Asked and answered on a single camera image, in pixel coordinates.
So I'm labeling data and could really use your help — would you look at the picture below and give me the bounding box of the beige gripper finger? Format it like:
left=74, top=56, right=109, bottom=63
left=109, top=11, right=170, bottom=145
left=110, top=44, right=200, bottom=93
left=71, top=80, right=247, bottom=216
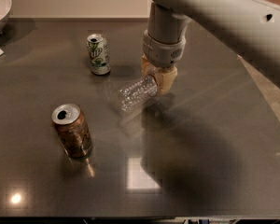
left=152, top=66, right=177, bottom=96
left=141, top=55, right=156, bottom=77

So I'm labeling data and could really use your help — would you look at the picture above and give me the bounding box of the brown soda can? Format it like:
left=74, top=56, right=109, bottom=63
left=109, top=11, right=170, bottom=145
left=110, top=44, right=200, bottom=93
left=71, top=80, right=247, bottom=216
left=51, top=104, right=92, bottom=158

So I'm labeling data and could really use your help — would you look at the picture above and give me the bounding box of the clear plastic water bottle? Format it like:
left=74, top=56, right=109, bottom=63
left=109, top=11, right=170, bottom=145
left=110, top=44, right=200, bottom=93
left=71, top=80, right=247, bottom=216
left=118, top=75, right=158, bottom=112

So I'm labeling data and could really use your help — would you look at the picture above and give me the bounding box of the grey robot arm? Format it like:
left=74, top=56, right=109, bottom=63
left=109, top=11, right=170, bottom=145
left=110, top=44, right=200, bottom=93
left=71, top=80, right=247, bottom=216
left=143, top=0, right=280, bottom=88

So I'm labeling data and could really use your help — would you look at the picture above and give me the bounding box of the green white 7up can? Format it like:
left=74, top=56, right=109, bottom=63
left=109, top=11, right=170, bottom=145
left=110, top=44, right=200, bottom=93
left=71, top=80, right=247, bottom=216
left=87, top=34, right=111, bottom=76

